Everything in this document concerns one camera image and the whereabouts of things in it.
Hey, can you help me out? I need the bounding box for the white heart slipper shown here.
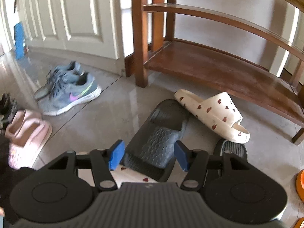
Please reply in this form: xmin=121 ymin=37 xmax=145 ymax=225
xmin=77 ymin=150 xmax=159 ymax=183
xmin=174 ymin=89 xmax=250 ymax=144

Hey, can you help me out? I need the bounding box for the dark grey textured slipper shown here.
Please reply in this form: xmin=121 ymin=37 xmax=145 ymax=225
xmin=121 ymin=99 xmax=190 ymax=182

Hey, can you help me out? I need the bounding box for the grey blue sneaker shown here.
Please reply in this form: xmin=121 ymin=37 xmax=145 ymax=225
xmin=38 ymin=72 xmax=101 ymax=116
xmin=33 ymin=61 xmax=85 ymax=101

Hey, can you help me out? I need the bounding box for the pink plush slipper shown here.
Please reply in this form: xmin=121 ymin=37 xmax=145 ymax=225
xmin=5 ymin=110 xmax=53 ymax=169

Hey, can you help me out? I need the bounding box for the black silver sneaker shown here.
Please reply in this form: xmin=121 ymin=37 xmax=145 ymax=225
xmin=1 ymin=93 xmax=18 ymax=130

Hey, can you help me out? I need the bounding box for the orange slipper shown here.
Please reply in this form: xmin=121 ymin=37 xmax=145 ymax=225
xmin=294 ymin=217 xmax=304 ymax=228
xmin=296 ymin=170 xmax=304 ymax=202

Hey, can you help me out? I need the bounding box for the person left hand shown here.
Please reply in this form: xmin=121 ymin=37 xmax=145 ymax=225
xmin=0 ymin=207 xmax=5 ymax=218

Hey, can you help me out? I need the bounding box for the white panelled door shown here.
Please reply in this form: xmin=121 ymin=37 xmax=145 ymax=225
xmin=1 ymin=0 xmax=125 ymax=76

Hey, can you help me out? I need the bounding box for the blue object by door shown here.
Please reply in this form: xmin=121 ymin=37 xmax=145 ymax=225
xmin=14 ymin=22 xmax=25 ymax=60

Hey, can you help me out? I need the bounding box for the brown wooden shoe rack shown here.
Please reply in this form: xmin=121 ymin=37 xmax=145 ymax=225
xmin=124 ymin=0 xmax=304 ymax=145

